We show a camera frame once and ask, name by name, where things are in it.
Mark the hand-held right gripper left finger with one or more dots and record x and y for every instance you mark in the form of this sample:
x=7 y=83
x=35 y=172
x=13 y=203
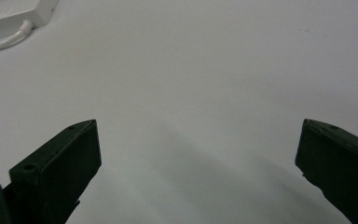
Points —
x=60 y=172

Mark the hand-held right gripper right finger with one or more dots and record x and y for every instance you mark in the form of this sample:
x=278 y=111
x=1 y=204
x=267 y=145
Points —
x=338 y=165

